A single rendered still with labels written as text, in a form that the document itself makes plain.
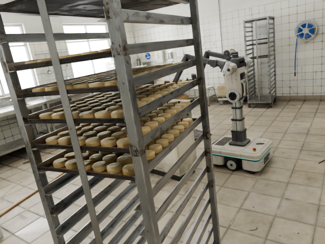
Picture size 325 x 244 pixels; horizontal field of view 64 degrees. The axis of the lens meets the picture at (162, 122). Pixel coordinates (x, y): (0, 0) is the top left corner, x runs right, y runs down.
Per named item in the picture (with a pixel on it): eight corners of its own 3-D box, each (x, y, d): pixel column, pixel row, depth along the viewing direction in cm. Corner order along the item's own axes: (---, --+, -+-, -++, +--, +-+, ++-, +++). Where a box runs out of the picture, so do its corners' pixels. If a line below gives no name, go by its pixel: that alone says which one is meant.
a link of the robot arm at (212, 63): (182, 52, 303) (186, 52, 311) (179, 64, 308) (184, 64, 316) (216, 60, 280) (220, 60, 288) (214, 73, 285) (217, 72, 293)
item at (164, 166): (140, 170, 347) (128, 104, 323) (157, 160, 370) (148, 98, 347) (181, 183, 299) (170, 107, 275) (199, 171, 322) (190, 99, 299)
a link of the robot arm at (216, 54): (202, 50, 339) (206, 48, 345) (201, 60, 346) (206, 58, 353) (233, 56, 313) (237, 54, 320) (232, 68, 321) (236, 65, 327)
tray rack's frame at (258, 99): (254, 99, 623) (250, 21, 576) (277, 99, 596) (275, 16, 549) (246, 106, 572) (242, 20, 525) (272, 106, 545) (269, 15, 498)
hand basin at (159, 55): (169, 88, 766) (164, 50, 737) (161, 91, 736) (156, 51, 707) (142, 89, 822) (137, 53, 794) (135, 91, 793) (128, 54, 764)
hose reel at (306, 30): (317, 74, 547) (317, 18, 518) (316, 75, 533) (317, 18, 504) (295, 75, 570) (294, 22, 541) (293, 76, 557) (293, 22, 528)
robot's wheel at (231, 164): (234, 172, 315) (232, 174, 311) (224, 162, 320) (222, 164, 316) (242, 163, 305) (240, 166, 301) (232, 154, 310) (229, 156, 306)
